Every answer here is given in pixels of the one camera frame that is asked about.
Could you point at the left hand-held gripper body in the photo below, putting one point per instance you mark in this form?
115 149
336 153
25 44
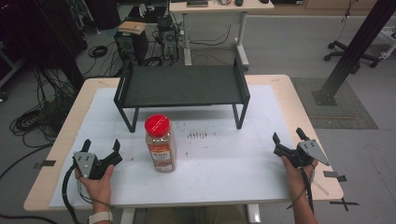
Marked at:
93 168

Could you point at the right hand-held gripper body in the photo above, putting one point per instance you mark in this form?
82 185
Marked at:
303 154

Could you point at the red-lidded spice jar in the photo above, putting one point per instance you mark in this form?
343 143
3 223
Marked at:
159 146

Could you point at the black metal shelf rack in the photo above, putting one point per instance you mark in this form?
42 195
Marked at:
183 85

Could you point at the person's left hand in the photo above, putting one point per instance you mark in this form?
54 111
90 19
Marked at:
99 189

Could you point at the person's right hand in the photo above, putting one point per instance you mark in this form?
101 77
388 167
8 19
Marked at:
297 183

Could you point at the black tape strip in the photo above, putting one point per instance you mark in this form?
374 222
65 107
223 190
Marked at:
46 163
335 175

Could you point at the grey floor mat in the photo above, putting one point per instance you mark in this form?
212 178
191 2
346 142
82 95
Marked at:
339 105

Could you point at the white wristwatch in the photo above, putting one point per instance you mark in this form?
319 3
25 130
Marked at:
100 217

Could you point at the black tape cross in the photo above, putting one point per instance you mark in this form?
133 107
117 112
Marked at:
344 203

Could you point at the white table sheet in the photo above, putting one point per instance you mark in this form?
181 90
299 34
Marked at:
218 174

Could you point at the office chair base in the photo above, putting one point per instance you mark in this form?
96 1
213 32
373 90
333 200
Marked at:
351 56

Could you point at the black computer tower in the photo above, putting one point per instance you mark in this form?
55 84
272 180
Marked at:
130 46

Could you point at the person's olive pants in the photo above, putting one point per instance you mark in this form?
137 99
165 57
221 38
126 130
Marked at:
196 216

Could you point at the dark curtain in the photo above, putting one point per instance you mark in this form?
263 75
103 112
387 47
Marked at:
46 34

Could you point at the flat cardboard box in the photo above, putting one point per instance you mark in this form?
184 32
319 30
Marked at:
132 27

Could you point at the white office desk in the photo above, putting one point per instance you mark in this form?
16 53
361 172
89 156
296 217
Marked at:
218 18

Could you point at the black computer mouse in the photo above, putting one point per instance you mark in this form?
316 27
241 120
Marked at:
239 2

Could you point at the dark phone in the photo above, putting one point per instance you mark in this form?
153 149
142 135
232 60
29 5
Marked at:
197 3

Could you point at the black metal post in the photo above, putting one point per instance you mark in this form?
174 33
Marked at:
355 46

